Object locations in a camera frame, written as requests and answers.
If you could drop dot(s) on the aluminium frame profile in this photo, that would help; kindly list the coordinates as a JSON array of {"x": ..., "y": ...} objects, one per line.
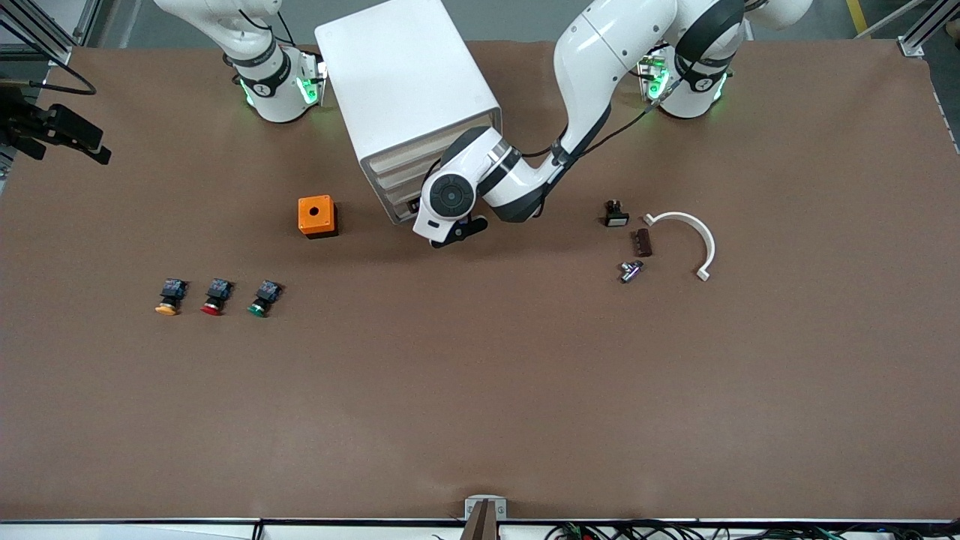
[
  {"x": 922, "y": 26},
  {"x": 60, "y": 52}
]

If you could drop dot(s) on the black switch white face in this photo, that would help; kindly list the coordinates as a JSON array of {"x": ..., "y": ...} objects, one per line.
[{"x": 616, "y": 219}]

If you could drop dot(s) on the yellow push button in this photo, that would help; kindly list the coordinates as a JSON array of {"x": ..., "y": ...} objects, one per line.
[{"x": 171, "y": 289}]

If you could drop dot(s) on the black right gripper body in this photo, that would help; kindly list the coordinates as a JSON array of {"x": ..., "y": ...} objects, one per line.
[{"x": 21, "y": 124}]

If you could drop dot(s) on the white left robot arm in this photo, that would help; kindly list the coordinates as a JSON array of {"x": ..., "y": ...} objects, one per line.
[{"x": 600, "y": 45}]

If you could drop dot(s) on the white curved bracket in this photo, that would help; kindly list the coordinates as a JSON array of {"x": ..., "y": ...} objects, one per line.
[{"x": 701, "y": 228}]

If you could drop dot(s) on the brown terminal block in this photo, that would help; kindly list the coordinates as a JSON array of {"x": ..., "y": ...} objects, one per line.
[{"x": 643, "y": 243}]

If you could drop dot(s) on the brown table mat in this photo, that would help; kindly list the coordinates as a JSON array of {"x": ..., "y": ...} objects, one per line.
[{"x": 480, "y": 375}]

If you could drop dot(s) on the orange box with hole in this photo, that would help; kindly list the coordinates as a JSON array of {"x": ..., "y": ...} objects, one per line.
[{"x": 306, "y": 217}]

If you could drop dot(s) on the brown post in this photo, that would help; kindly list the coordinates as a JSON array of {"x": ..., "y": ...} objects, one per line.
[{"x": 480, "y": 525}]

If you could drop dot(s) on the silver key switch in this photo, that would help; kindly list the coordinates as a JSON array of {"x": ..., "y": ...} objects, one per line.
[{"x": 630, "y": 272}]

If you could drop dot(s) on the grey metal mounting bracket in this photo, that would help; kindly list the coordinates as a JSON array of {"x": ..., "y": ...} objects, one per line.
[{"x": 501, "y": 510}]

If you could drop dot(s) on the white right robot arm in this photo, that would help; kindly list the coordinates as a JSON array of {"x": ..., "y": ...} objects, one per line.
[{"x": 274, "y": 101}]

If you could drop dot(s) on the green push button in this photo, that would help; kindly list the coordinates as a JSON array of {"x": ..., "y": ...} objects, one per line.
[{"x": 266, "y": 291}]

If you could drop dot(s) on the red push button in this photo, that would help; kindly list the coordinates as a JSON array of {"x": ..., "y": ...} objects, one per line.
[{"x": 217, "y": 289}]

